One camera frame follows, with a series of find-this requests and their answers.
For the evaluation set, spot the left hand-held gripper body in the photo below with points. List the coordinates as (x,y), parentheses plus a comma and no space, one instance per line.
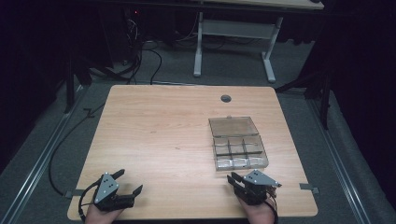
(106,187)

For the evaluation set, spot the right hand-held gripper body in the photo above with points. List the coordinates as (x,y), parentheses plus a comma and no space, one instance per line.
(260,179)

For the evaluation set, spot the clear plastic compartment box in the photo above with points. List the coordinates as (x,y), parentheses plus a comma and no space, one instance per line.
(238,143)

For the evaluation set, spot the person's left hand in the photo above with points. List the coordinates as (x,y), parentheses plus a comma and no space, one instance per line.
(99,216)

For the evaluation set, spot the person's right hand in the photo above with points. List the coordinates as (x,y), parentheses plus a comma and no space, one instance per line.
(258,214)

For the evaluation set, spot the black tape strip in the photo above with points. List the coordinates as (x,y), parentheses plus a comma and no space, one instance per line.
(89,112)

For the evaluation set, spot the black metal stand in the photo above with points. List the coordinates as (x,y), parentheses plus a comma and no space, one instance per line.
(70,93)
(325,105)

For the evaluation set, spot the grey table edge bracket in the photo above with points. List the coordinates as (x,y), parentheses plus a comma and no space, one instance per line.
(71,193)
(308,188)

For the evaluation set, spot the metal floor rail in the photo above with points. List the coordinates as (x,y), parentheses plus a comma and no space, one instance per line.
(339,168)
(37,169)

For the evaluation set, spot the white metal frame desk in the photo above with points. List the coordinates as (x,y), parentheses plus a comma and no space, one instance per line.
(236,29)

